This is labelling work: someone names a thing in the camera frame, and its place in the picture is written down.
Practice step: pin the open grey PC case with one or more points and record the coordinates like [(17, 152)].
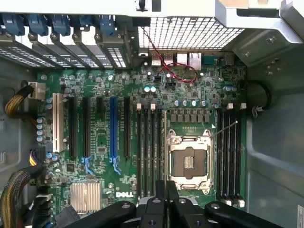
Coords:
[(273, 142)]

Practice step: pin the RAM slot black clips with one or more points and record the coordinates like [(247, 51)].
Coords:
[(233, 154), (160, 142), (220, 154), (146, 142)]

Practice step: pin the green Dell motherboard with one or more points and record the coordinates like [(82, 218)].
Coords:
[(123, 83)]

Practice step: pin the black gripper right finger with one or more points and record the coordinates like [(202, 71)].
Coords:
[(183, 213)]

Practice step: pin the white expansion slot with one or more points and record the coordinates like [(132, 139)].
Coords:
[(58, 123)]

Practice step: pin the silver finned chipset heatsink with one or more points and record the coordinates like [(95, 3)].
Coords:
[(85, 197)]

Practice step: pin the blue card retention clip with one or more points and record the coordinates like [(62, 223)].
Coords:
[(13, 25), (37, 25), (61, 25), (108, 26), (86, 21)]

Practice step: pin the short black expansion slot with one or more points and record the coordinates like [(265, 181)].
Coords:
[(100, 105)]

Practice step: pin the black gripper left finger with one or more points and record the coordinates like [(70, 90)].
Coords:
[(152, 213)]

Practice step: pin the silver CPU socket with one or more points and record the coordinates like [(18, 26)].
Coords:
[(190, 161)]

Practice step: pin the thin socket locking lever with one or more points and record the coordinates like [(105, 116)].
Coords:
[(225, 128)]

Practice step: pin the RAM slot white clips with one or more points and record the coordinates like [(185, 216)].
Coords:
[(239, 154), (226, 154), (153, 142), (139, 142)]

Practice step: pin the blue expansion slot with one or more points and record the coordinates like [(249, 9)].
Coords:
[(113, 128)]

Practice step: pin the long black expansion slot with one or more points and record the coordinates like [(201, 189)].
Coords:
[(127, 128), (86, 126), (73, 126)]

